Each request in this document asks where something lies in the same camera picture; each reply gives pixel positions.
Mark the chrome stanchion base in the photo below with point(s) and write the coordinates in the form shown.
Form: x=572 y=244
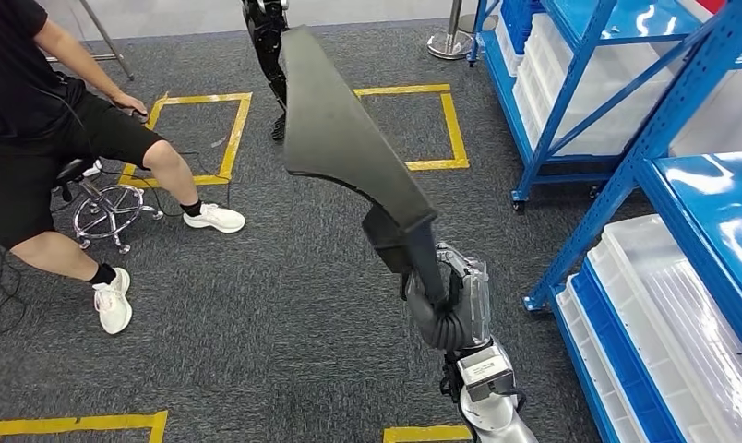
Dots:
x=449 y=44

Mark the grey metal stand leg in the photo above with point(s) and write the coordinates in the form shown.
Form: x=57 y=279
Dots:
x=105 y=40

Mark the white plastic crate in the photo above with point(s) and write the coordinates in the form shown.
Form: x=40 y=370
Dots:
x=585 y=361
x=683 y=330
x=597 y=92

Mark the yellow floor tape square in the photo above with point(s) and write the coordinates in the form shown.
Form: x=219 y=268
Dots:
x=236 y=134
x=71 y=423

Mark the person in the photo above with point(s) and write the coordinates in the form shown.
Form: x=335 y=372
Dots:
x=22 y=92

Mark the black plastic plate bracket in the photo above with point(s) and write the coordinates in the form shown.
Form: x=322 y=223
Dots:
x=340 y=134

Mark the chrome swivel stool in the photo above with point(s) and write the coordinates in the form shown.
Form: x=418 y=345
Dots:
x=111 y=211

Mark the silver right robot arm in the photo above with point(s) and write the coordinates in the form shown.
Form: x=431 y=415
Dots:
x=499 y=422

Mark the blue metal shelf rack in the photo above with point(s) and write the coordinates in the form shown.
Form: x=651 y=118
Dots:
x=566 y=79
x=713 y=220

